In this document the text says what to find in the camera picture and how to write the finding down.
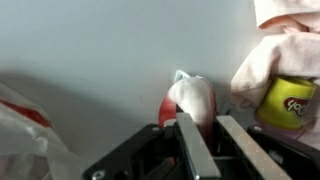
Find yellow play dough can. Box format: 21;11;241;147
255;76;317;131

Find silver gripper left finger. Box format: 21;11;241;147
176;113;221;180

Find red white plush toy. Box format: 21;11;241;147
158;77;217;149

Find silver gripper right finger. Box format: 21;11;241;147
217;115;292;180

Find pink cloth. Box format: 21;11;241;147
230;0;320;148

